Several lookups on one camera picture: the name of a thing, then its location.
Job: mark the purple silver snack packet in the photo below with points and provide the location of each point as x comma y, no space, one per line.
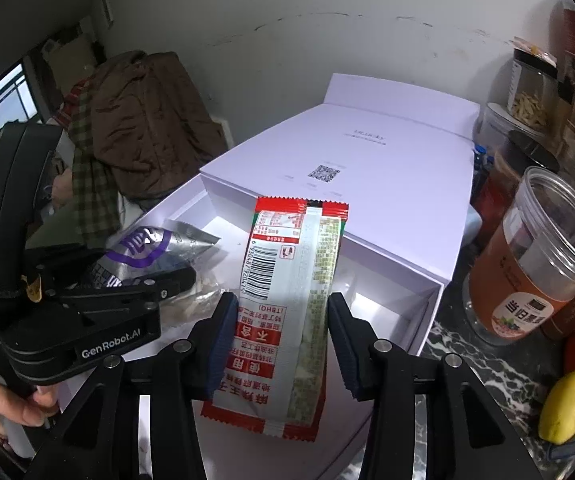
137,250

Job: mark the seed jar with black lid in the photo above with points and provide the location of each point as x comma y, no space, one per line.
532,90

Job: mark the clear bag of white item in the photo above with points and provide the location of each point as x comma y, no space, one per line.
202,305

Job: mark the beige cardboard sheet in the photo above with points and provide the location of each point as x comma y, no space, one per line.
67,60

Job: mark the brown quilted jacket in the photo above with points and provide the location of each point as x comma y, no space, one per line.
152,120

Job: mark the white lidded jar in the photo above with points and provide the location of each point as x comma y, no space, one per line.
492,127

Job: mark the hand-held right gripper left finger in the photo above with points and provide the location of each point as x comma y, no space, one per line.
222,340

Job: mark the person's left hand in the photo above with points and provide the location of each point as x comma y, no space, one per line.
12,405

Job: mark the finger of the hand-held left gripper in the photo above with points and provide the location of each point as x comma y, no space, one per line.
162,285
57,257

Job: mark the red white snack packet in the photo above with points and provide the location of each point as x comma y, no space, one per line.
277,285

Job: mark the spice bottle with black lid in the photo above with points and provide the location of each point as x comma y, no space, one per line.
512,170

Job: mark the yellow lemon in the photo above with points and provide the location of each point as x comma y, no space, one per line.
565,407

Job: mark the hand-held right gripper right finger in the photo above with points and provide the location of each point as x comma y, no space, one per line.
342,345

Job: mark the white gift box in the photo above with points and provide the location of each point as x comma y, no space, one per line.
392,185

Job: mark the open clear jar orange label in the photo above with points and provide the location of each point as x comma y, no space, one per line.
532,260

